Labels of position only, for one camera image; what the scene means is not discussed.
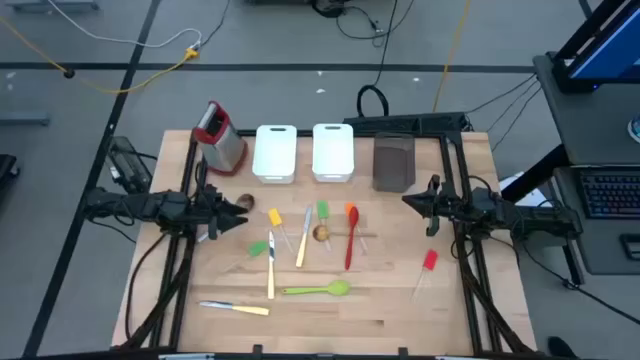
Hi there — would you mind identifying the black floor cable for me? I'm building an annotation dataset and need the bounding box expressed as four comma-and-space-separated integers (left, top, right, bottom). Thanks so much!
518, 240, 640, 327

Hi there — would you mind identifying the black looped cable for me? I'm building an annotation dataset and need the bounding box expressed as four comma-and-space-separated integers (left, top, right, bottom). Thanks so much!
355, 0, 401, 119

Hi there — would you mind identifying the red silicone spoon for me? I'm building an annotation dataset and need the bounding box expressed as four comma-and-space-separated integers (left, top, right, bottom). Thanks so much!
343, 205, 361, 272

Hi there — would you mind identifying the light wooden spoon thin handle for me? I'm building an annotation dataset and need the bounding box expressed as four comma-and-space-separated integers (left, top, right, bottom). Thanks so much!
311, 224, 379, 243

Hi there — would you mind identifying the grey computer desk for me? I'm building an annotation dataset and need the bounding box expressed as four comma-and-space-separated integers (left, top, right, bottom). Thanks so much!
499, 51, 640, 277

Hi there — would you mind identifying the white paper sheet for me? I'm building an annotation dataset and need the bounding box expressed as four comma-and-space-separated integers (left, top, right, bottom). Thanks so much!
498, 171, 555, 209

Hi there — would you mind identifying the black computer monitor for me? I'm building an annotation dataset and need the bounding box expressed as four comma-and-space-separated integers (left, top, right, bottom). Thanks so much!
551, 0, 640, 95

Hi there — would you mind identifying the black electronics box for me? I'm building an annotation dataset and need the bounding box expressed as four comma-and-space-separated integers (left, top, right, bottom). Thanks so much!
342, 111, 474, 135

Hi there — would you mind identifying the dark brown wooden spoon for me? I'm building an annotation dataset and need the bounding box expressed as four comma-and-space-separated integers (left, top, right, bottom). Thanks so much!
196, 193, 257, 244

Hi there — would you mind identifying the green spatula clear handle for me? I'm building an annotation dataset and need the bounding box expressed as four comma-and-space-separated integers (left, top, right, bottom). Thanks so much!
219, 240, 270, 275
316, 199, 333, 253

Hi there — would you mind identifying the white cable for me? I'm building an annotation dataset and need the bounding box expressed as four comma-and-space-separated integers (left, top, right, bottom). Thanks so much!
46, 0, 204, 50

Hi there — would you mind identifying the grey metal floor base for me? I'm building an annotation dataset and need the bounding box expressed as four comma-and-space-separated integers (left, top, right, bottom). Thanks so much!
0, 111, 52, 127
4, 0, 100, 13

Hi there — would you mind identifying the black cable bundle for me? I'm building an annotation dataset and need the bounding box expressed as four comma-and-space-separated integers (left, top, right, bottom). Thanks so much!
311, 0, 417, 49

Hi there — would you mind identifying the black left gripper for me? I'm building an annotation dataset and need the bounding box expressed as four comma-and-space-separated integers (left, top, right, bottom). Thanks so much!
187, 183, 250, 242

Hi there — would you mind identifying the grey translucent plastic bin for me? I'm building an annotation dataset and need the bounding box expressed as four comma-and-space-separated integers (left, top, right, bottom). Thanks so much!
371, 131, 418, 194

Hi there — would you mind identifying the black keyboard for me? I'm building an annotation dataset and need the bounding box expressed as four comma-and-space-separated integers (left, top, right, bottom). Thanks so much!
578, 168, 640, 220

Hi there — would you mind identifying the black shoe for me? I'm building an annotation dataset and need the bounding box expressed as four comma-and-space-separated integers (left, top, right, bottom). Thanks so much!
546, 335, 580, 360

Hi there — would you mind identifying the red spatula clear handle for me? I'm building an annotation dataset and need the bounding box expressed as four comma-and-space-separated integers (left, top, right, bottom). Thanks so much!
409, 248, 440, 304

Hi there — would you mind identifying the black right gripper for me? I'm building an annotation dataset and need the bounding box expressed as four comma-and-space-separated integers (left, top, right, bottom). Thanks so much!
401, 173, 464, 238

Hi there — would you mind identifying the yellow cable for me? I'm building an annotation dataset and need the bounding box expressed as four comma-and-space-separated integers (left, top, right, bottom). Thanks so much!
431, 0, 474, 114
0, 14, 200, 96

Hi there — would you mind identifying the green silicone spoon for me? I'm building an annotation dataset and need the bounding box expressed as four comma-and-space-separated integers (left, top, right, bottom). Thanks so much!
280, 279, 352, 298

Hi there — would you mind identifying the black equipment foot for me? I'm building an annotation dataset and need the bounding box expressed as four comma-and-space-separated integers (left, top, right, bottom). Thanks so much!
0, 153, 22, 182

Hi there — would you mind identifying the black power supply unit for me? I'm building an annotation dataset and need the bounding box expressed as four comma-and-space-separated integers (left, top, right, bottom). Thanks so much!
103, 135, 154, 195

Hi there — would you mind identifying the small black desk device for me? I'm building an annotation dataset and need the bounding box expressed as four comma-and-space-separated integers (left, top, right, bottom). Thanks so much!
618, 232, 640, 262

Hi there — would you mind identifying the black aluminium table frame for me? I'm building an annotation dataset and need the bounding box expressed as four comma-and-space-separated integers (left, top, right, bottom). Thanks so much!
110, 127, 540, 357

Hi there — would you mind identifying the yellow spatula clear handle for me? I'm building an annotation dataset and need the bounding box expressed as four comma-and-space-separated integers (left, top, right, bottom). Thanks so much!
267, 207, 295, 254

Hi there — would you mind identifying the steel box grater red handle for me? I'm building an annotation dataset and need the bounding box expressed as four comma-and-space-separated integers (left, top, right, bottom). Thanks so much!
191, 100, 250, 177

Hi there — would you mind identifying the white plastic bin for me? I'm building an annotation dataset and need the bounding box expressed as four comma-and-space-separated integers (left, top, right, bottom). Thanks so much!
251, 124, 299, 185
311, 122, 356, 184

